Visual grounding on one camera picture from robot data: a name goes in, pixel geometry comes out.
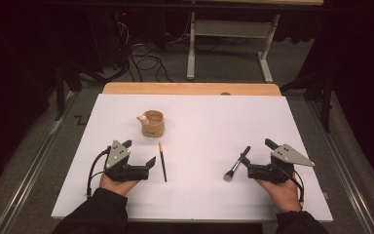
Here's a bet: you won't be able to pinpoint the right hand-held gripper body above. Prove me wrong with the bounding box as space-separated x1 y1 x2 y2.
247 143 316 184

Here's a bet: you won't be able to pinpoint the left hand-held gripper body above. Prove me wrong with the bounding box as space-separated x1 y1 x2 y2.
104 139 150 182

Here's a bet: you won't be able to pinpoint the black makeup brush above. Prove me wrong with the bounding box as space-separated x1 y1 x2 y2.
223 145 251 182

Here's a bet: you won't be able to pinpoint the thin dark pencil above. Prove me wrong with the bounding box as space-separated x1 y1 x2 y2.
158 141 168 183

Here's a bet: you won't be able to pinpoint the beige cup with bear figure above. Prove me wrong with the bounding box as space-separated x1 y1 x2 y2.
136 109 166 137

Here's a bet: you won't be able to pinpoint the person's left hand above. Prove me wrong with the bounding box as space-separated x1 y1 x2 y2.
99 174 140 197

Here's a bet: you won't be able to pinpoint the person's right hand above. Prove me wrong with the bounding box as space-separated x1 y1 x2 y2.
256 178 302 215

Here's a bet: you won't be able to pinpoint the white table sheet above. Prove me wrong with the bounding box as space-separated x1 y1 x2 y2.
51 93 334 223

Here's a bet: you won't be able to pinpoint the black stand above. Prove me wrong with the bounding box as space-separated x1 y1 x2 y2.
280 64 335 133
54 61 89 121

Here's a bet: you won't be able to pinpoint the wooden table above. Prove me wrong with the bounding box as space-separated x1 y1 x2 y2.
101 82 282 97

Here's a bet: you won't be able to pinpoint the left hand-held gripper cable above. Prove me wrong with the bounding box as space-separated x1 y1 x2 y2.
86 147 111 199

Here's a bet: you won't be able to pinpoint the hand-held gripper cable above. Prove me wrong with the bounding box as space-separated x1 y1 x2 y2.
86 147 111 199
285 169 306 209

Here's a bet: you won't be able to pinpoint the right hand-held gripper cable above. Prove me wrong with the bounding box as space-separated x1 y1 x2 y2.
285 169 306 209

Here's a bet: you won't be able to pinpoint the metal floor rail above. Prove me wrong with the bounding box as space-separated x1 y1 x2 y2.
305 97 374 234
0 91 79 234

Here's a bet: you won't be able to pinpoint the black floor cables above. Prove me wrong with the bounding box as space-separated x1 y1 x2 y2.
128 42 174 84

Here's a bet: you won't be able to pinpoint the white metal stand frame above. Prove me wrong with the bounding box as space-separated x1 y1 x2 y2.
186 11 281 84

